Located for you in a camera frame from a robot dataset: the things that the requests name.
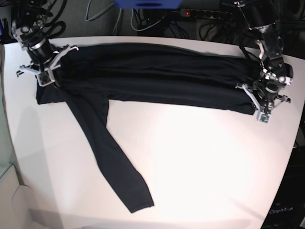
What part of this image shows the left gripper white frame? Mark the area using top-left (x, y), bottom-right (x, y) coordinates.
top-left (235, 80), bottom-right (291, 124)

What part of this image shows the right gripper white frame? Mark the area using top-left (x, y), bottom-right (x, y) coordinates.
top-left (16, 39), bottom-right (79, 87)

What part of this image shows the dark navy long-sleeve shirt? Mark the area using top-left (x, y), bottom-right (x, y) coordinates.
top-left (36, 43), bottom-right (260, 213)

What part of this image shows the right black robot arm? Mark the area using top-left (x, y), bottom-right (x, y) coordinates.
top-left (11, 0), bottom-right (79, 87)

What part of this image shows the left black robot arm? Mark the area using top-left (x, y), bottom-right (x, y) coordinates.
top-left (234, 0), bottom-right (294, 123)

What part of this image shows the black OpenArm equipment case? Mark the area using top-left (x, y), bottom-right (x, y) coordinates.
top-left (261, 146), bottom-right (305, 229)

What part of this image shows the blue plastic box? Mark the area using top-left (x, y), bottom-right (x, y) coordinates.
top-left (115, 0), bottom-right (182, 9)

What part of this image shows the black power strip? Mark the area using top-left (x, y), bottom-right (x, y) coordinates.
top-left (179, 9), bottom-right (233, 21)

